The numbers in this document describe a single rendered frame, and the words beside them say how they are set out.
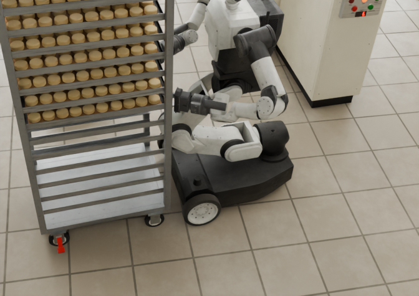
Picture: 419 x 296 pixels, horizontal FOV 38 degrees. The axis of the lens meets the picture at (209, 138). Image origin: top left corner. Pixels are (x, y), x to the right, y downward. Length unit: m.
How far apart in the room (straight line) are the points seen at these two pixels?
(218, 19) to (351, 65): 1.38
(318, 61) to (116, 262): 1.68
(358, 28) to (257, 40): 1.26
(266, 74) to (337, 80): 1.43
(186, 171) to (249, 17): 0.95
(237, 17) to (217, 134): 0.75
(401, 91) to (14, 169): 2.53
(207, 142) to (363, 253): 0.97
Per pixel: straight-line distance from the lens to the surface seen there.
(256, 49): 2.51
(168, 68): 2.49
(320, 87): 3.85
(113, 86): 2.60
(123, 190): 3.16
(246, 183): 3.18
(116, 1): 2.31
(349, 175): 3.59
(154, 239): 3.14
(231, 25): 2.61
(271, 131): 3.24
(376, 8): 3.62
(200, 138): 3.07
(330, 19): 3.56
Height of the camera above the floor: 2.49
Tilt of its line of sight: 43 degrees down
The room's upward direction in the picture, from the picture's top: 4 degrees clockwise
